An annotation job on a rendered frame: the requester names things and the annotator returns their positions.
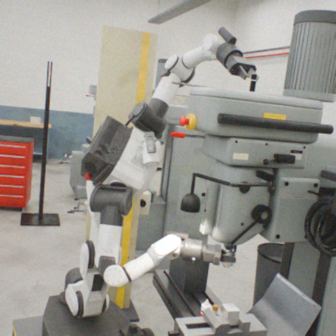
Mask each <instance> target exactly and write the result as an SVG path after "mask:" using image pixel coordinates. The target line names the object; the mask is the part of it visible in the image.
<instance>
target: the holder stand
mask: <svg viewBox="0 0 336 336"><path fill-rule="evenodd" d="M209 265H210V262H204V261H203V260H202V259H201V260H199V262H191V261H184V260H183V259H182V257H178V258H177V259H173V260H171V262H170V268H169V273H170V275H171V276H172V278H173V279H174V281H175V282H176V283H177V285H178V286H179V288H180V289H182V291H183V293H190V292H202V291H205V290H206V285H207V275H209Z"/></svg>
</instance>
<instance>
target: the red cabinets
mask: <svg viewBox="0 0 336 336"><path fill-rule="evenodd" d="M33 146H34V138H23V137H15V136H1V135H0V206H6V207H19V208H20V211H22V210H23V207H25V206H26V205H27V203H28V201H29V200H30V199H31V194H32V170H33Z"/></svg>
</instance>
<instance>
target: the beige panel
mask: <svg viewBox="0 0 336 336"><path fill-rule="evenodd" d="M157 43H158V34H157V33H150V32H146V31H137V30H130V29H125V28H117V27H113V26H105V25H103V26H102V36H101V45H100V61H99V70H98V78H97V87H96V103H95V112H94V129H93V138H94V137H95V134H96V132H97V131H98V128H100V126H101V124H102V123H103V121H104V120H105V118H106V117H107V115H109V116H111V117H113V118H115V119H116V120H118V121H119V122H120V123H122V124H126V123H127V122H128V120H129V114H130V113H131V112H132V110H133V109H134V107H135V106H136V105H137V104H138V103H139V102H141V101H145V102H147V103H148V104H149V102H150V100H151V96H152V84H153V83H154V70H155V63H156V50H157ZM140 201H141V196H139V197H138V198H133V199H132V208H131V210H130V212H129V215H128V216H123V226H122V231H121V239H120V247H121V262H120V267H123V265H124V264H127V263H129V262H131V261H133V260H134V259H135V247H136V240H137V227H138V214H139V207H140ZM88 208H89V201H88V205H87V221H86V230H85V237H84V243H86V241H87V240H89V238H90V233H91V219H92V218H91V214H90V212H89V209H88ZM131 286H132V281H131V282H129V283H127V285H124V286H122V287H112V286H110V287H109V288H108V292H107V294H108V298H109V300H111V301H113V302H114V303H115V304H117V305H118V306H119V307H120V308H121V309H122V311H123V312H124V314H125V315H126V316H127V317H128V319H129V320H130V322H139V321H140V318H139V317H138V315H137V312H136V310H135V307H134V305H133V302H132V300H131Z"/></svg>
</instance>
